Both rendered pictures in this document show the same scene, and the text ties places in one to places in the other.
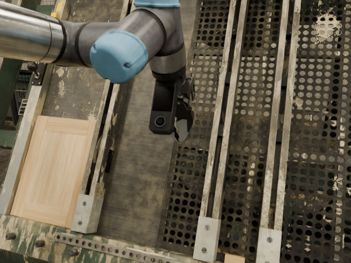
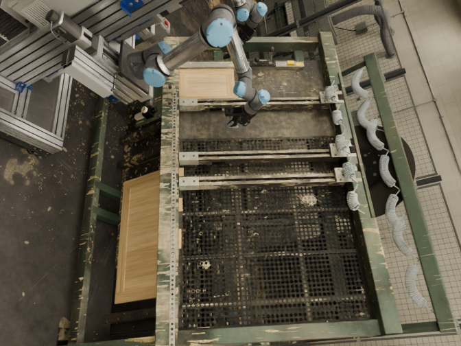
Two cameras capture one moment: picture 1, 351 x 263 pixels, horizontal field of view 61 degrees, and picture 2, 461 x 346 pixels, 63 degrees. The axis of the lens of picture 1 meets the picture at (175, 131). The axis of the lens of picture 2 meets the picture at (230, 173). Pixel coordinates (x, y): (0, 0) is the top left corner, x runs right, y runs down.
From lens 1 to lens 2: 1.61 m
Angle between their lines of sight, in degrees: 12
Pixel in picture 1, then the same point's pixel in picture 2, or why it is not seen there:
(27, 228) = (175, 79)
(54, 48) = (239, 71)
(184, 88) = (244, 118)
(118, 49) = (239, 87)
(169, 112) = (232, 112)
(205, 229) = (192, 154)
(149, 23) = (252, 95)
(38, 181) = (198, 78)
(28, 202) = (187, 76)
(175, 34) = (254, 105)
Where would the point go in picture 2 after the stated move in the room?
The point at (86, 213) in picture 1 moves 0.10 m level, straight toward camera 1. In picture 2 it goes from (188, 104) to (181, 105)
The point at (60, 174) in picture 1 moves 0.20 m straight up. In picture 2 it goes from (204, 88) to (228, 78)
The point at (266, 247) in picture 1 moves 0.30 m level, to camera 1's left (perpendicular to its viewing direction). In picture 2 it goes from (190, 180) to (182, 134)
